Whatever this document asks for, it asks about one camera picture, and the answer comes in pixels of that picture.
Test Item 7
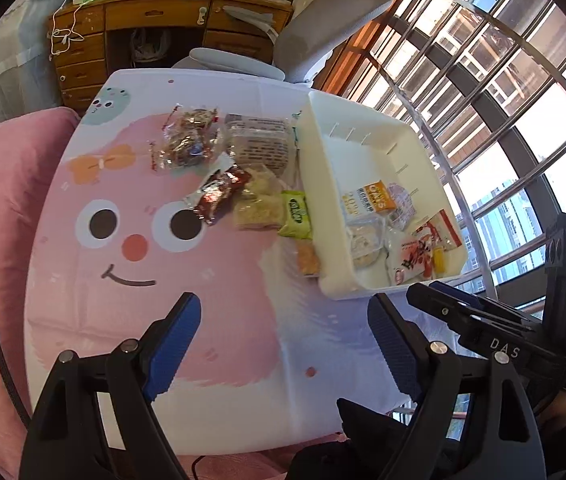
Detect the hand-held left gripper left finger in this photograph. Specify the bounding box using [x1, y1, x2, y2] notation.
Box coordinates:
[19, 292, 202, 480]

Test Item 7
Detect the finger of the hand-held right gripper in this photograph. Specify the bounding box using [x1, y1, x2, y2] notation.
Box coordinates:
[407, 284, 536, 333]
[430, 281, 544, 326]

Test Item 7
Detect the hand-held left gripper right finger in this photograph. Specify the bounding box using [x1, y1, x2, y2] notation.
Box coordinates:
[337, 292, 548, 480]

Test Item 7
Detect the white packet with red lettering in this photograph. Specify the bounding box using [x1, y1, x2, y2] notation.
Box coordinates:
[385, 237, 436, 286]

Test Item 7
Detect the red and white bowl-print packet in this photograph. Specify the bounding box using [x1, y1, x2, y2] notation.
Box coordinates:
[413, 209, 464, 251]

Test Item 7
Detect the round cake packet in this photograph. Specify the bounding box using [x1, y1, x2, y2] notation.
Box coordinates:
[345, 217, 386, 268]

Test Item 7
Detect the clear barcode snack packet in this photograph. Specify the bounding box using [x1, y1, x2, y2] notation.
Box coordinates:
[387, 183, 418, 231]

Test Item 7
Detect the orange cracker packet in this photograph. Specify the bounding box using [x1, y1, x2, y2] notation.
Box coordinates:
[293, 240, 321, 277]

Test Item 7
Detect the orange and white snack packet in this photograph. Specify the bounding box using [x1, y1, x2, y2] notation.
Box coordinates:
[341, 180, 398, 216]

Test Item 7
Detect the white plastic storage bin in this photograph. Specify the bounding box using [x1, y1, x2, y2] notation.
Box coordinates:
[295, 89, 468, 301]

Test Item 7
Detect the red foil candy packet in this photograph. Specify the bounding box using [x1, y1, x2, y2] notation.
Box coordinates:
[183, 167, 254, 226]

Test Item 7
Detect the pale yellow cracker packet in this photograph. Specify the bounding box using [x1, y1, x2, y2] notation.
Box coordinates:
[233, 195, 286, 231]
[243, 162, 286, 198]

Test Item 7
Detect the green snack packet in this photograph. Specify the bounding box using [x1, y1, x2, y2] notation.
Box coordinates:
[278, 190, 312, 239]

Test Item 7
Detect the clear red-edged jujube packet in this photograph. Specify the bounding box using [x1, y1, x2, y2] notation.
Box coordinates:
[149, 137, 226, 175]
[162, 105, 221, 148]

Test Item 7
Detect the cartoon printed tablecloth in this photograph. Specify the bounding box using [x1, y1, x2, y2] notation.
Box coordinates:
[24, 69, 484, 453]

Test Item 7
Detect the metal window grille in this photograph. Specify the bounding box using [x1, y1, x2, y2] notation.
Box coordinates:
[313, 0, 566, 321]

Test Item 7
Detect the pink bed blanket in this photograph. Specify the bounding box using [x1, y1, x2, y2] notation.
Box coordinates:
[0, 107, 84, 480]

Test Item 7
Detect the trash bin with bag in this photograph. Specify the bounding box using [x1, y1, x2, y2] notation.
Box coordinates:
[128, 27, 176, 63]

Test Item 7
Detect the grey office chair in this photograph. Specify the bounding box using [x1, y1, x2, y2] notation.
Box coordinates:
[170, 0, 414, 96]

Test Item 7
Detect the wooden desk with drawers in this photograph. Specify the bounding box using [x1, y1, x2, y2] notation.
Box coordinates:
[53, 0, 296, 113]

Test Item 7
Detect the white lace cover cloth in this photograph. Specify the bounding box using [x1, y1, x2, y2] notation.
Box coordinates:
[0, 0, 81, 133]

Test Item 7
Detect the white charger cable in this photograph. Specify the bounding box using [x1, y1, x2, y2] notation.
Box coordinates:
[50, 0, 86, 56]

